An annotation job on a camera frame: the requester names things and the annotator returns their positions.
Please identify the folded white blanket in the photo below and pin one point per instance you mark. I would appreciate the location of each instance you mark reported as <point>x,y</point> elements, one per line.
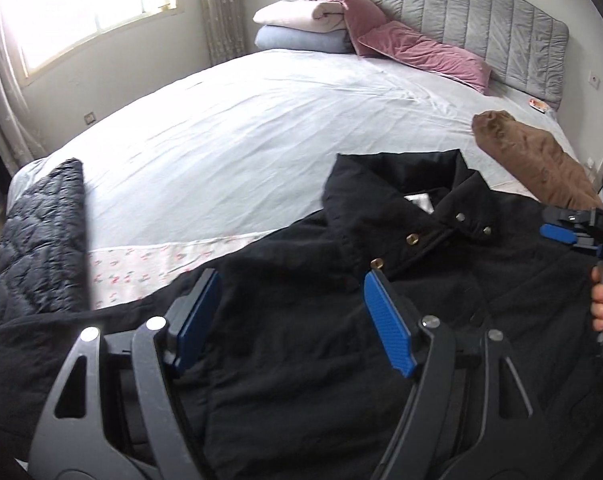
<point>296,15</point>

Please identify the patterned curtain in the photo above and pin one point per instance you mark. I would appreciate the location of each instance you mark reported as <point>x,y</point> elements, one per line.
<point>6,90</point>
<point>221,10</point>

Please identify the folded light blue blanket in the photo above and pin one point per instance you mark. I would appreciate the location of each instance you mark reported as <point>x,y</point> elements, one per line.
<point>301,41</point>

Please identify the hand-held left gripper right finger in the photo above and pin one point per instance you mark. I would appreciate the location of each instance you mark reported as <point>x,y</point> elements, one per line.
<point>386,325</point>

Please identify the small printed packet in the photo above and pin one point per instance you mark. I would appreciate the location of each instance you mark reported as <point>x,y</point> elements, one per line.
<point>540,105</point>

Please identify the brown garment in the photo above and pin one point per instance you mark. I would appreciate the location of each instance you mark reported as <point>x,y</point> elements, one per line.
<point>536,155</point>

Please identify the black quilted jacket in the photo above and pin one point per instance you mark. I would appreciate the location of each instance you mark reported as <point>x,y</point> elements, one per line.
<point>41,240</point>

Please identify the bed with white sheet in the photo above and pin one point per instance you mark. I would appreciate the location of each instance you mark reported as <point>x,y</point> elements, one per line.
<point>231,135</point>

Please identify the window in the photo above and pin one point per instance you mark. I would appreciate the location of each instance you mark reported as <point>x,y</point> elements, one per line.
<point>81,5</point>

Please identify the pink velvet pillow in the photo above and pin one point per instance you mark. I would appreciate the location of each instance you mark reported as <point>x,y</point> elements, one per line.
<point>426,52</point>
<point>359,15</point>

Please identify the grey padded headboard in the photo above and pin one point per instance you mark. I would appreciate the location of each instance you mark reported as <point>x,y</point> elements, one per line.
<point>471,15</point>

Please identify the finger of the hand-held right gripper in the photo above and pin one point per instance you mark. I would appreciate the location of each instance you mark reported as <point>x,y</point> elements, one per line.
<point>566,214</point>
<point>556,233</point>

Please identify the large black jacket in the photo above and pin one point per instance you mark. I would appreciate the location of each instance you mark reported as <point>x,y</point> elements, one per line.
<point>306,360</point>

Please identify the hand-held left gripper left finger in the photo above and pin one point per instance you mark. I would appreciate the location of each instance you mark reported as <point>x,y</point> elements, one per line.
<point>199,316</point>

